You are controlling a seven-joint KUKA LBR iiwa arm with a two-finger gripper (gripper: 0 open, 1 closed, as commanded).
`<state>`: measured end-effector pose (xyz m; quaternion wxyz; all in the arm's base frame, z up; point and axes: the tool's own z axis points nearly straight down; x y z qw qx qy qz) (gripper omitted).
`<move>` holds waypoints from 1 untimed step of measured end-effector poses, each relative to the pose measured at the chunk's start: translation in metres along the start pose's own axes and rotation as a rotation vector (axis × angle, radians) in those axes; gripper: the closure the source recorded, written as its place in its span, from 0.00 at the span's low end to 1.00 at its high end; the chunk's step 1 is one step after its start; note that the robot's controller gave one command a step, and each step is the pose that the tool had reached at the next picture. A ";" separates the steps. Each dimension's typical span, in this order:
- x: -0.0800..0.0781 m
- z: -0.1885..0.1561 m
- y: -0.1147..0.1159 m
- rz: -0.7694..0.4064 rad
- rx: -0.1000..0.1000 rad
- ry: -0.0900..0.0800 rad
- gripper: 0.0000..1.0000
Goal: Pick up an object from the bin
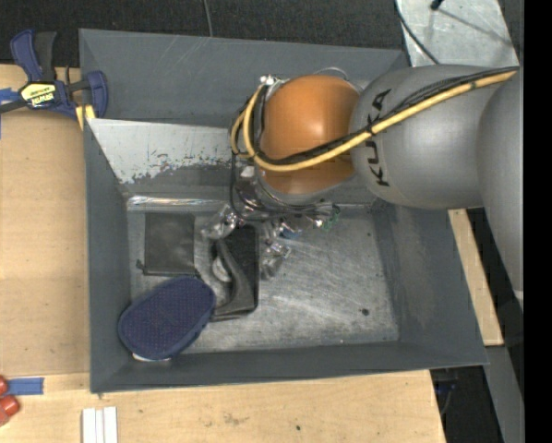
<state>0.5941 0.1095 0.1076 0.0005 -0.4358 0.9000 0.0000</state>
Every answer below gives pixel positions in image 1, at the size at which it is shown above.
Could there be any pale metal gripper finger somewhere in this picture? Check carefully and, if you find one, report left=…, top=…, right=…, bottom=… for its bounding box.
left=259, top=238, right=293, bottom=280
left=200, top=204, right=241, bottom=242

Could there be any black flat block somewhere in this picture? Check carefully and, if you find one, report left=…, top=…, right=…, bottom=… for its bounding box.
left=210, top=223, right=261, bottom=321

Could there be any dark grey flat square pad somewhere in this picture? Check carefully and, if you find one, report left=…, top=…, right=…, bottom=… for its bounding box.
left=136, top=211, right=198, bottom=277

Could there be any grey metal bin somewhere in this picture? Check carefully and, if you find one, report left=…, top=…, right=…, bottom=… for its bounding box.
left=77, top=28, right=490, bottom=394

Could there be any blue oval scrubber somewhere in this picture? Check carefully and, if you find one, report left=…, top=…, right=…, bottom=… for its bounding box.
left=116, top=275, right=218, bottom=364

